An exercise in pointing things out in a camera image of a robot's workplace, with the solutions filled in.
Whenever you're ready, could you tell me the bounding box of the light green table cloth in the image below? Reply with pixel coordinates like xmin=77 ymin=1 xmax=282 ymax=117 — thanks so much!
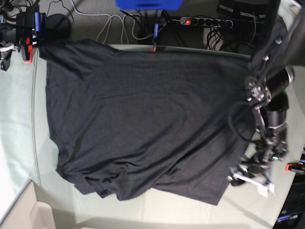
xmin=0 ymin=52 xmax=305 ymax=229

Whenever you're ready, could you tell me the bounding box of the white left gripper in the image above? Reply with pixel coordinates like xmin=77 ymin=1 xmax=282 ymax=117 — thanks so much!
xmin=227 ymin=155 xmax=275 ymax=198

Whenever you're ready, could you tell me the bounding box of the red black clamp left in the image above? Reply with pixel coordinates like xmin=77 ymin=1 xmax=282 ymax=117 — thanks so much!
xmin=19 ymin=37 xmax=32 ymax=64

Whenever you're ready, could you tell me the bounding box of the white cable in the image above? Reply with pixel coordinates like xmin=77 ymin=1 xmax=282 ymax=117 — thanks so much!
xmin=71 ymin=0 xmax=153 ymax=45

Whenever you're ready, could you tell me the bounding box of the red black clamp right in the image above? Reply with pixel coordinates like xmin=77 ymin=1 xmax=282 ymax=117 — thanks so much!
xmin=285 ymin=163 xmax=305 ymax=175

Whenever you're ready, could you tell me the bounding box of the blue box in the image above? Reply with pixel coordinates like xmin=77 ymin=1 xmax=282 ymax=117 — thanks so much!
xmin=115 ymin=0 xmax=183 ymax=10

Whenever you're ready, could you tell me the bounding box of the black t-shirt with colourful print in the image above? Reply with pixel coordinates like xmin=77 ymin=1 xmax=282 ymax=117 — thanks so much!
xmin=39 ymin=40 xmax=248 ymax=205

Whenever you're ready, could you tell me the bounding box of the black power strip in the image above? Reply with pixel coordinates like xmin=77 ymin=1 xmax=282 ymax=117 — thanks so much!
xmin=179 ymin=17 xmax=234 ymax=29

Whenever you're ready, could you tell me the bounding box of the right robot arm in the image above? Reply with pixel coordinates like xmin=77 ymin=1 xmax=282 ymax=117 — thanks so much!
xmin=0 ymin=16 xmax=20 ymax=71

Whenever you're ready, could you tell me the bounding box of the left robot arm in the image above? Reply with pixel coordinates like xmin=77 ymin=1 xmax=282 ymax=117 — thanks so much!
xmin=228 ymin=0 xmax=305 ymax=197

